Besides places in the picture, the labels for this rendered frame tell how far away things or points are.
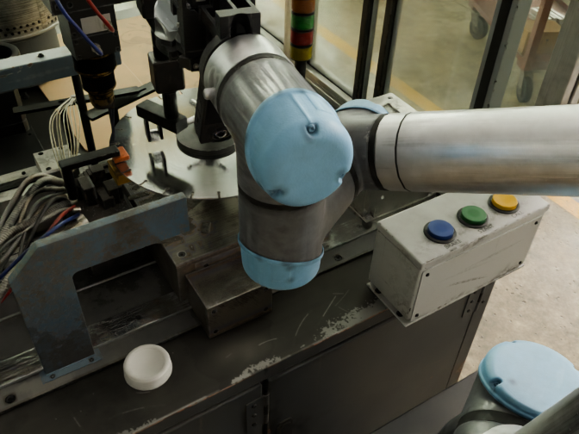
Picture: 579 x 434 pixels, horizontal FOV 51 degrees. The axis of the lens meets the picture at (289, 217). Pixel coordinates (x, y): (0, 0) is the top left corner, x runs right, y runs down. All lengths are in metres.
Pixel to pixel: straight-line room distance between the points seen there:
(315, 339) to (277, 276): 0.47
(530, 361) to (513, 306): 1.42
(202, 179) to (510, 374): 0.52
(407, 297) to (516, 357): 0.29
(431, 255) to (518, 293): 1.30
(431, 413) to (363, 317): 0.19
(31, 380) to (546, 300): 1.69
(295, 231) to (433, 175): 0.14
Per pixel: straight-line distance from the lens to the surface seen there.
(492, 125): 0.54
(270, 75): 0.48
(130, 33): 1.89
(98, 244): 0.85
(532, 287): 2.26
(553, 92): 1.05
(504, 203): 1.06
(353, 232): 1.16
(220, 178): 0.96
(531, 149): 0.52
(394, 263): 0.98
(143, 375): 0.95
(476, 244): 1.01
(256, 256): 0.52
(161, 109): 0.99
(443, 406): 0.96
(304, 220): 0.50
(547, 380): 0.74
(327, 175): 0.45
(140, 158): 1.02
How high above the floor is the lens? 1.54
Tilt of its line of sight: 42 degrees down
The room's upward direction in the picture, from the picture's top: 3 degrees clockwise
